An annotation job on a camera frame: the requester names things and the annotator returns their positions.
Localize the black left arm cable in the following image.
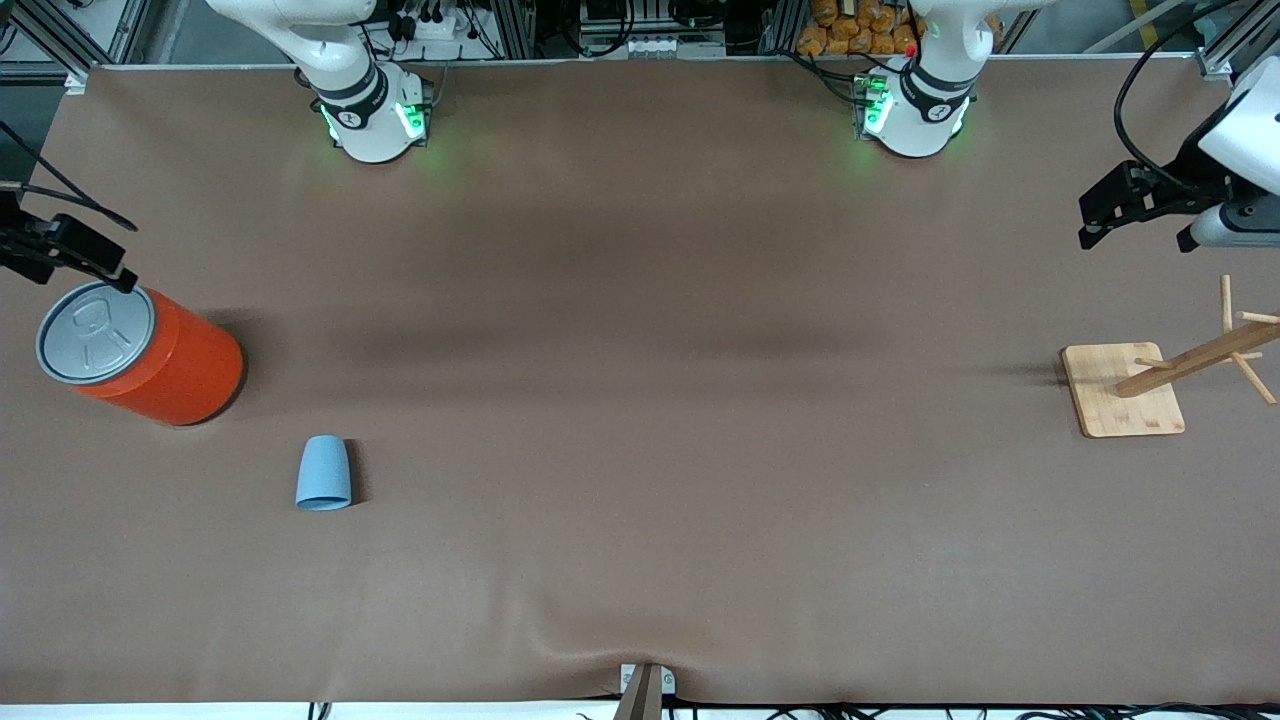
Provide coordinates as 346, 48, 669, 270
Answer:
1113, 0, 1246, 193

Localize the light blue cup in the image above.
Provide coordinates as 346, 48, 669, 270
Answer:
295, 434, 354, 512

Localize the bag of orange items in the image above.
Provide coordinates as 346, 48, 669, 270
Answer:
796, 0, 923, 57

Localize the white power strip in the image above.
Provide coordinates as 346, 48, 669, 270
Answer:
392, 8, 473, 43

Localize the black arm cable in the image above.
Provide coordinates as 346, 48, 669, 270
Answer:
0, 120, 138, 233
1113, 0, 1246, 193

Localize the brown table mat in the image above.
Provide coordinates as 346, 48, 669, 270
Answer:
0, 55, 1280, 707

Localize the orange can with grey lid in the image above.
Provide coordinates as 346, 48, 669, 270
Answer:
36, 280, 246, 428

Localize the wooden mug tree stand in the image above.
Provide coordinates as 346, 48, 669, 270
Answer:
1060, 274, 1280, 440

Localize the aluminium profile frame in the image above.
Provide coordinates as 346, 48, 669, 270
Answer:
1193, 0, 1280, 83
0, 0, 153, 93

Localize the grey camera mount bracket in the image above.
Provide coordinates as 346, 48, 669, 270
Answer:
612, 662, 677, 720

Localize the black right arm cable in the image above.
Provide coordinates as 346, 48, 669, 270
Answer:
0, 120, 138, 233

